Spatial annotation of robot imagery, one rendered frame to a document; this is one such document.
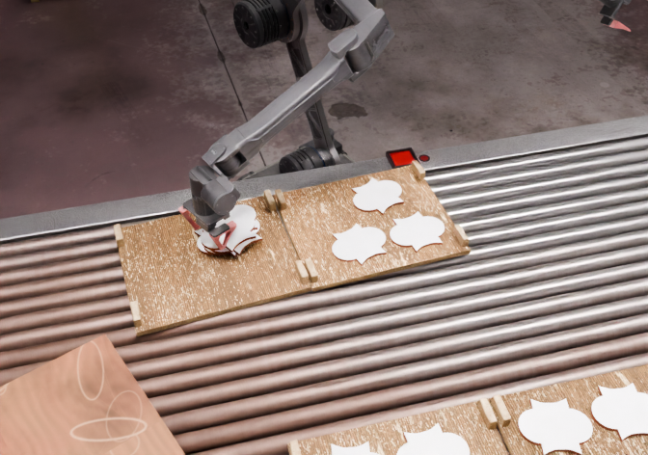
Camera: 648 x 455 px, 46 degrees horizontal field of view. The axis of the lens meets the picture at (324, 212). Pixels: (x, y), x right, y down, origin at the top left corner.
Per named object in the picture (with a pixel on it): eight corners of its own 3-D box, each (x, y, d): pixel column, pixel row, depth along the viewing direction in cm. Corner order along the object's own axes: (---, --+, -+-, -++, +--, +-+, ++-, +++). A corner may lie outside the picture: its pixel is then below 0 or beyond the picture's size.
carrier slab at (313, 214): (273, 199, 205) (273, 194, 203) (415, 168, 214) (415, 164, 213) (312, 292, 180) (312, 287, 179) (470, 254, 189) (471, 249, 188)
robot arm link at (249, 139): (364, 54, 179) (347, 23, 171) (377, 66, 176) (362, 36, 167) (222, 171, 179) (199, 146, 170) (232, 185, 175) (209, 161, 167)
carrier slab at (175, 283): (115, 233, 195) (113, 228, 194) (269, 198, 205) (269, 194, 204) (137, 336, 170) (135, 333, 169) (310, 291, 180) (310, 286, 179)
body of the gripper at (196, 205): (209, 231, 174) (205, 206, 169) (182, 209, 180) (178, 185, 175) (231, 218, 178) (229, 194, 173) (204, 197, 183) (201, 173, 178)
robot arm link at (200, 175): (205, 158, 173) (183, 168, 170) (221, 173, 169) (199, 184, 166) (208, 181, 177) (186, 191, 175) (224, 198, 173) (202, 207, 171)
